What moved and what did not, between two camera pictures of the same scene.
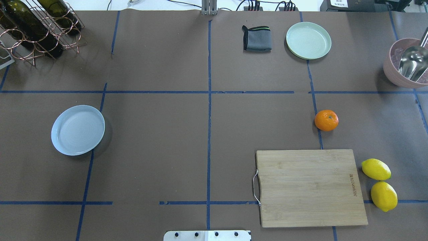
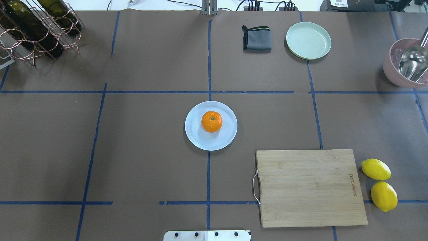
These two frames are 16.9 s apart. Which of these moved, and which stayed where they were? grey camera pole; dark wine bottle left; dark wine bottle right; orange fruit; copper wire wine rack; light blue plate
Moved: light blue plate; orange fruit
Stayed: dark wine bottle right; dark wine bottle left; copper wire wine rack; grey camera pole
